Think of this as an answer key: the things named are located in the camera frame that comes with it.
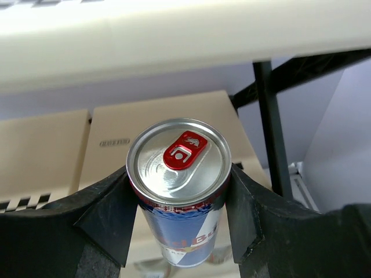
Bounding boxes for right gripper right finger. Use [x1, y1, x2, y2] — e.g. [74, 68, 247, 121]
[226, 166, 370, 277]

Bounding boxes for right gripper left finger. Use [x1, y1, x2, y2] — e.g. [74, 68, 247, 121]
[1, 168, 138, 277]

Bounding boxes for energy drink can hidden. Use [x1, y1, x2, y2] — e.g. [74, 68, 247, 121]
[126, 118, 232, 268]

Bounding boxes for beige three-tier shelf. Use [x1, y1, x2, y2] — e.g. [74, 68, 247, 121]
[0, 0, 371, 278]

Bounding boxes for aluminium side rail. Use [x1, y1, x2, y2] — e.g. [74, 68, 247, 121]
[288, 162, 319, 212]

